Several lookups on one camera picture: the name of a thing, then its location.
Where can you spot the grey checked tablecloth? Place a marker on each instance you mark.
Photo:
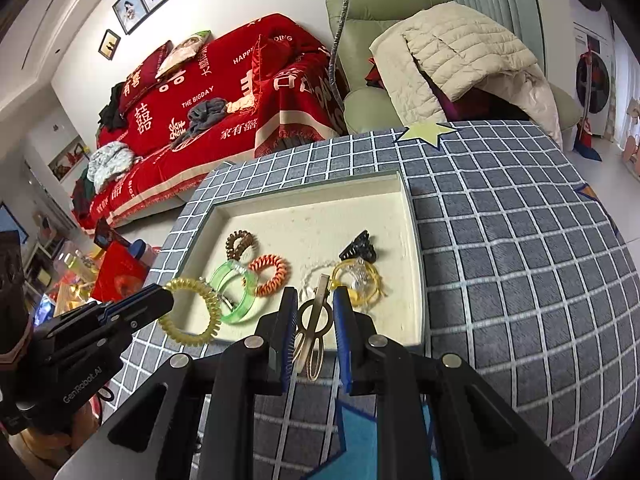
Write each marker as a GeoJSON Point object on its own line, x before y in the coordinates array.
{"type": "Point", "coordinates": [500, 260]}

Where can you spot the small black picture frame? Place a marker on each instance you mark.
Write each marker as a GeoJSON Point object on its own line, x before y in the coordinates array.
{"type": "Point", "coordinates": [109, 44]}

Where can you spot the unframed wall picture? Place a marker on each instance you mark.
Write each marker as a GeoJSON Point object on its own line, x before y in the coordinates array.
{"type": "Point", "coordinates": [69, 159]}

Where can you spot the red pillow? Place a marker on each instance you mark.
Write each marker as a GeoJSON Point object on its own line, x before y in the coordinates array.
{"type": "Point", "coordinates": [142, 80]}

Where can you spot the pale green star patch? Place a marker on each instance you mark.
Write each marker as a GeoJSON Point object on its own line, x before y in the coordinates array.
{"type": "Point", "coordinates": [425, 132]}

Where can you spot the purple garment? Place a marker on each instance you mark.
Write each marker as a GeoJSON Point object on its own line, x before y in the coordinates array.
{"type": "Point", "coordinates": [465, 105]}

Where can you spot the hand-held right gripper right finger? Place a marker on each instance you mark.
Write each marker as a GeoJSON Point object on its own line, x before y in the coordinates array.
{"type": "Point", "coordinates": [342, 340]}

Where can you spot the dark clothes pile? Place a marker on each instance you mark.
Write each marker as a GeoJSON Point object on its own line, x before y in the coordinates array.
{"type": "Point", "coordinates": [112, 107]}

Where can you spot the gold metal hair clip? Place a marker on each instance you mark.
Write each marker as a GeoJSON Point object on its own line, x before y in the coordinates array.
{"type": "Point", "coordinates": [314, 317]}

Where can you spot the white green cloth pile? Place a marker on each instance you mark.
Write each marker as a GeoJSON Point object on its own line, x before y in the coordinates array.
{"type": "Point", "coordinates": [107, 162]}

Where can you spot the grey cloth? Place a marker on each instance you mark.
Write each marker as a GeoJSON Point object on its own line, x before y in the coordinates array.
{"type": "Point", "coordinates": [205, 117]}

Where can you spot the black hair claw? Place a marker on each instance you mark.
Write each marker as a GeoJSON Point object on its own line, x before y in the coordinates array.
{"type": "Point", "coordinates": [357, 250]}

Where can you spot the photo print pillow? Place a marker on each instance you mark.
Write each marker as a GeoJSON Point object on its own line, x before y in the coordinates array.
{"type": "Point", "coordinates": [182, 52]}

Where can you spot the blue star patch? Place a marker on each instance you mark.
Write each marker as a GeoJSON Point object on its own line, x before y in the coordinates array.
{"type": "Point", "coordinates": [360, 440]}

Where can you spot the red gift bag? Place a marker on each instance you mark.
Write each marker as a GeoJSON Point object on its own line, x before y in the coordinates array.
{"type": "Point", "coordinates": [120, 275]}

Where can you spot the red blanket sofa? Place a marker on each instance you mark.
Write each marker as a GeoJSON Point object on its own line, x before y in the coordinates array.
{"type": "Point", "coordinates": [225, 85]}

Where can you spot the green armchair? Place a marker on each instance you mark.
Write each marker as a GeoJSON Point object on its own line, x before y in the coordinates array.
{"type": "Point", "coordinates": [375, 10]}

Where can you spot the cream down jacket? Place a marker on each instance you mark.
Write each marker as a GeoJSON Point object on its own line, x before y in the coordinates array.
{"type": "Point", "coordinates": [465, 50]}

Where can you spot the clear green hair clip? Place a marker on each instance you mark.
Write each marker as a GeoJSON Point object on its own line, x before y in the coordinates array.
{"type": "Point", "coordinates": [245, 310]}

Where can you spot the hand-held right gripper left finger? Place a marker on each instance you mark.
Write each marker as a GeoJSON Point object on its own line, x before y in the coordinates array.
{"type": "Point", "coordinates": [287, 340]}

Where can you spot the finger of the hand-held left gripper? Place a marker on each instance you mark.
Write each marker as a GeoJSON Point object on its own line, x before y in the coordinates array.
{"type": "Point", "coordinates": [147, 312]}
{"type": "Point", "coordinates": [127, 302]}

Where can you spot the black framed portrait photo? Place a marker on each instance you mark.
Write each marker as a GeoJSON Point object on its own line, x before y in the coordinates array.
{"type": "Point", "coordinates": [131, 10]}

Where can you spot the shoe rack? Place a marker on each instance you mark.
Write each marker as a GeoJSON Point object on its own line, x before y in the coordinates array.
{"type": "Point", "coordinates": [632, 145]}

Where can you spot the white washing machine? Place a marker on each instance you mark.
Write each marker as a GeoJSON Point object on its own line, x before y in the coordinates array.
{"type": "Point", "coordinates": [595, 80]}

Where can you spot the green tray with cream lining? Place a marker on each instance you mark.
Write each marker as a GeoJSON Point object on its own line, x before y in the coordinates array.
{"type": "Point", "coordinates": [310, 220]}

